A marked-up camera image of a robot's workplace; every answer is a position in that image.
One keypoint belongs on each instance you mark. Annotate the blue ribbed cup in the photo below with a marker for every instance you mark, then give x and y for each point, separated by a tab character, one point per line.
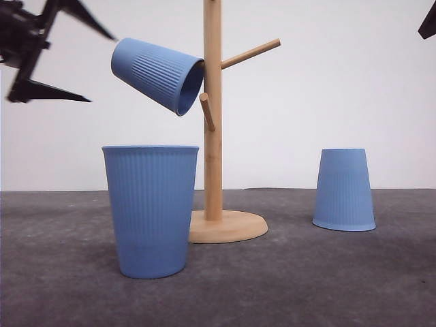
344	191
168	78
152	188

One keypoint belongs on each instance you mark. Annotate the blue ribbed cup front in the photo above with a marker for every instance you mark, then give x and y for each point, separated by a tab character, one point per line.
152	188

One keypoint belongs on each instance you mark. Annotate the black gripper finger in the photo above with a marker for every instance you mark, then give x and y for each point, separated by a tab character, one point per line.
428	27
77	9
25	90

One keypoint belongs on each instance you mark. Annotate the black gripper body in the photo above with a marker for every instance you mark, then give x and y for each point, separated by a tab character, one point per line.
24	34

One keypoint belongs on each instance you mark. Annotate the wooden mug tree stand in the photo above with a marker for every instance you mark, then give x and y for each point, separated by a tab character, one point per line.
216	225

